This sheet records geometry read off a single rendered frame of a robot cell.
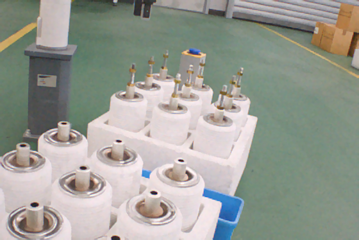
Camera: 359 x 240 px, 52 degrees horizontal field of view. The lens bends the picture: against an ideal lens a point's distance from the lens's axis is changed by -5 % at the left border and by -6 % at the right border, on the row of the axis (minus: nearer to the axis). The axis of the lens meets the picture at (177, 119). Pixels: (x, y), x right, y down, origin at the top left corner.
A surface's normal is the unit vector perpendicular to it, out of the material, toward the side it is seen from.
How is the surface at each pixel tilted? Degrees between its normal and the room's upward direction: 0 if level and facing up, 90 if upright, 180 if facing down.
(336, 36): 90
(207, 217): 0
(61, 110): 90
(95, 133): 90
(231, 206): 88
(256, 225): 0
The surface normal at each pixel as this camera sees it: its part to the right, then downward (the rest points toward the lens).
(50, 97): 0.11, 0.38
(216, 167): -0.32, 0.30
